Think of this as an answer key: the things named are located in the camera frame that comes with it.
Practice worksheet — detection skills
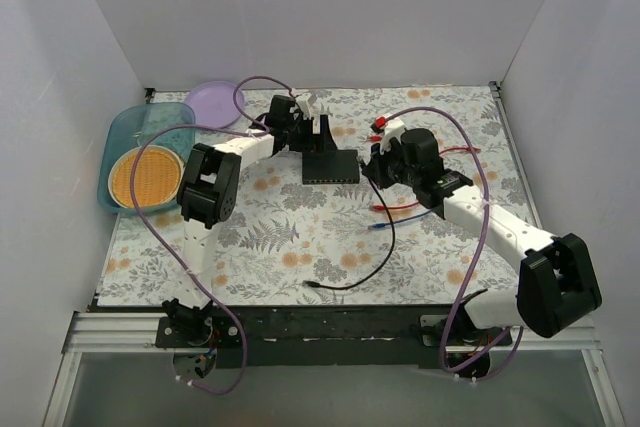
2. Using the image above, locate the black network switch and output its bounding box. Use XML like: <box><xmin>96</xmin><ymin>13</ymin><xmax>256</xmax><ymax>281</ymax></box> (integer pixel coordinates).
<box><xmin>302</xmin><ymin>149</ymin><xmax>360</xmax><ymax>185</ymax></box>

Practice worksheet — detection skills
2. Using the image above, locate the floral patterned table mat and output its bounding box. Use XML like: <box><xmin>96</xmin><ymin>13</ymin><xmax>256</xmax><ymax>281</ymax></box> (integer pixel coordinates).
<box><xmin>94</xmin><ymin>86</ymin><xmax>541</xmax><ymax>306</ymax></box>

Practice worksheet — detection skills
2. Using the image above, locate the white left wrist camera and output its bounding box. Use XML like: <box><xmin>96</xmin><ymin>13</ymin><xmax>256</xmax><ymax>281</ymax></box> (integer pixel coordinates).
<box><xmin>295</xmin><ymin>92</ymin><xmax>329</xmax><ymax>120</ymax></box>

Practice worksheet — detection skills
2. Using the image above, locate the aluminium frame rail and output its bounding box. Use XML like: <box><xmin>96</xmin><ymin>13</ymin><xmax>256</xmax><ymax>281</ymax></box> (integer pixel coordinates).
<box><xmin>62</xmin><ymin>313</ymin><xmax>601</xmax><ymax>353</ymax></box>

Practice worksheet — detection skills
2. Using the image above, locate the purple plastic plate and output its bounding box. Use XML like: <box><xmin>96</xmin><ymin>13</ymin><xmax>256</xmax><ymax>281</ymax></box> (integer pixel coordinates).
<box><xmin>183</xmin><ymin>81</ymin><xmax>245</xmax><ymax>128</ymax></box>

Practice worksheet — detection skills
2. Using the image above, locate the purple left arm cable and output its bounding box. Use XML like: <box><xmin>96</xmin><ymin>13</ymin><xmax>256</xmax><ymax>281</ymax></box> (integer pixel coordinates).
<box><xmin>130</xmin><ymin>75</ymin><xmax>307</xmax><ymax>395</ymax></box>

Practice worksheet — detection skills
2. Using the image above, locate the teal plastic tray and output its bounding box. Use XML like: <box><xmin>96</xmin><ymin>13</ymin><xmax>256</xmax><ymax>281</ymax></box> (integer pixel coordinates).
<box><xmin>97</xmin><ymin>102</ymin><xmax>195</xmax><ymax>215</ymax></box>

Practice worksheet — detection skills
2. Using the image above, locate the red ethernet cable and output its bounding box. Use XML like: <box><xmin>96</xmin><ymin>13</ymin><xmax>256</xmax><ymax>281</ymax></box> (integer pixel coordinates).
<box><xmin>367</xmin><ymin>132</ymin><xmax>481</xmax><ymax>213</ymax></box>

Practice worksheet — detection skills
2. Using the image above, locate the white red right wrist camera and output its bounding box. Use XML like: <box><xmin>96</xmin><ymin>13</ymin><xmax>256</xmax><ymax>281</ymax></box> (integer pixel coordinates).
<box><xmin>371</xmin><ymin>115</ymin><xmax>406</xmax><ymax>153</ymax></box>

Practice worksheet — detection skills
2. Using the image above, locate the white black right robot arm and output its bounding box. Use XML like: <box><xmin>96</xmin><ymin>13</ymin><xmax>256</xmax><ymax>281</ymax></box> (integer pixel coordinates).
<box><xmin>363</xmin><ymin>120</ymin><xmax>602</xmax><ymax>345</ymax></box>

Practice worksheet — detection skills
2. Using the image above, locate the orange woven round coaster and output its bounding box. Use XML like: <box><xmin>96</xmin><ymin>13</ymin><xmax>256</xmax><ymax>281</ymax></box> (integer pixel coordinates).
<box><xmin>107</xmin><ymin>145</ymin><xmax>184</xmax><ymax>208</ymax></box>

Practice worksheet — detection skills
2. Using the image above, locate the black ethernet cable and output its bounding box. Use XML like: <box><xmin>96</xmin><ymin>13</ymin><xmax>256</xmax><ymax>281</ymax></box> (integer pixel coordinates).
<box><xmin>302</xmin><ymin>166</ymin><xmax>397</xmax><ymax>291</ymax></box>

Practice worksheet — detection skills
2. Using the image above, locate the blue ethernet cable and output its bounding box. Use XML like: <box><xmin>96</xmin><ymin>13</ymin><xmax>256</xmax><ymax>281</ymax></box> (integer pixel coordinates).
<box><xmin>366</xmin><ymin>211</ymin><xmax>431</xmax><ymax>232</ymax></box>

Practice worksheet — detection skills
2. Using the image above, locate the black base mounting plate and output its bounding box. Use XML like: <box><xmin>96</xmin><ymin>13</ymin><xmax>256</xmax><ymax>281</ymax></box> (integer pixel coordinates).
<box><xmin>154</xmin><ymin>304</ymin><xmax>516</xmax><ymax>383</ymax></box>

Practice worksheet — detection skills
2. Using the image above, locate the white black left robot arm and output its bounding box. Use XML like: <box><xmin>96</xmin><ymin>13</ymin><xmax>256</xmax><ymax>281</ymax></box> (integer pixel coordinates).
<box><xmin>172</xmin><ymin>94</ymin><xmax>338</xmax><ymax>331</ymax></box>

